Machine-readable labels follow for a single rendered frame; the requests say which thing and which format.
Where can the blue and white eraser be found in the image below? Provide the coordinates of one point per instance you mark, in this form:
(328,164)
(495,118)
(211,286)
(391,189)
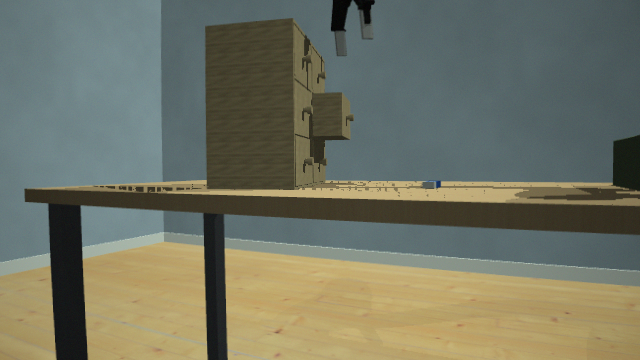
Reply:
(431,184)

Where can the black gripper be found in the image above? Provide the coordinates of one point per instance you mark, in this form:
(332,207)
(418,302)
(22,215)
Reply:
(339,13)

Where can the dark brown wooden chest of drawers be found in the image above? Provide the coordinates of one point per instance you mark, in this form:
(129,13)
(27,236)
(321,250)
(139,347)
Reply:
(250,105)

